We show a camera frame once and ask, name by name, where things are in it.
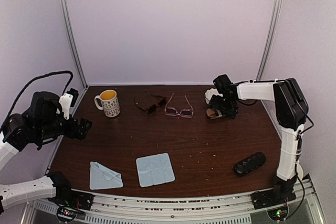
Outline aluminium frame post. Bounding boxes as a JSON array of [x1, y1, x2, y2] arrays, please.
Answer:
[[256, 0, 283, 81], [60, 0, 88, 89]]

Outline folded light blue cloth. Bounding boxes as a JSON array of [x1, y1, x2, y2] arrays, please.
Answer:
[[89, 162, 123, 190]]

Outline front aluminium rail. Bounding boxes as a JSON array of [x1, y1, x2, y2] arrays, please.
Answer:
[[26, 188, 326, 224]]

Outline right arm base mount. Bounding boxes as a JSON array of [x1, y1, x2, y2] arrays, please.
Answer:
[[250, 189, 296, 222]]

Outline left aluminium frame post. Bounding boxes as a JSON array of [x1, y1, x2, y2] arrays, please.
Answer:
[[60, 0, 88, 89]]

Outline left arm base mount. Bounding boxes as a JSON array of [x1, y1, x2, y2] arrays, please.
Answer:
[[47, 190, 94, 223]]

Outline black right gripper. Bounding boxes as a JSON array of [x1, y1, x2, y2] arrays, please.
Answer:
[[208, 94, 239, 119]]

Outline white fluted ceramic bowl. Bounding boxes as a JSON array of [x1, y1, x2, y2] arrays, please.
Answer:
[[204, 88, 223, 105]]

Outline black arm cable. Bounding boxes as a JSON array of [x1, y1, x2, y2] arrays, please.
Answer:
[[285, 115, 315, 217], [0, 70, 74, 130]]

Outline right aluminium frame post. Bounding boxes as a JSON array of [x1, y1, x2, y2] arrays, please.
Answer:
[[256, 0, 283, 81]]

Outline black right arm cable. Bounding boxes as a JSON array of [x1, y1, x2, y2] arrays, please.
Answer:
[[285, 115, 315, 217]]

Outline pink frame sunglasses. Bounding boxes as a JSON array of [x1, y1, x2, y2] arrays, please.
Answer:
[[164, 93, 194, 119]]

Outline white floral mug yellow inside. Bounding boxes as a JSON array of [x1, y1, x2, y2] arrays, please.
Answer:
[[94, 90, 121, 118]]

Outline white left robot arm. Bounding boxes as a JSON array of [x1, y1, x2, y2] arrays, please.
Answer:
[[1, 88, 92, 212]]

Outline flat light blue cloth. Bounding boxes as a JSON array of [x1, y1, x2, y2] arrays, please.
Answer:
[[136, 153, 175, 188]]

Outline brown plaid glasses case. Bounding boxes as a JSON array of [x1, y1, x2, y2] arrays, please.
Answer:
[[206, 108, 228, 120]]

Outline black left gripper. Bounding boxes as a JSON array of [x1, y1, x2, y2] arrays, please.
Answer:
[[36, 114, 92, 141]]

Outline black quilted glasses case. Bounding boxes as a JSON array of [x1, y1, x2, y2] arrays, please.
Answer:
[[233, 152, 266, 177]]

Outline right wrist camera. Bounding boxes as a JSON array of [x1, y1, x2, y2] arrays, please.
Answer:
[[213, 74, 232, 94]]

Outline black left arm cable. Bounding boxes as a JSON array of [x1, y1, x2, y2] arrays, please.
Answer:
[[0, 70, 74, 130]]

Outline dark tortoiseshell sunglasses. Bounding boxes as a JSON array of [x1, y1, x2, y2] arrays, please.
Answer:
[[133, 91, 167, 115]]

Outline white paper cup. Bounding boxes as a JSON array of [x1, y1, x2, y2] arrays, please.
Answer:
[[296, 164, 304, 180]]

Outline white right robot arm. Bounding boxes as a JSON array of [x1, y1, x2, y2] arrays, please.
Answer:
[[208, 74, 309, 204]]

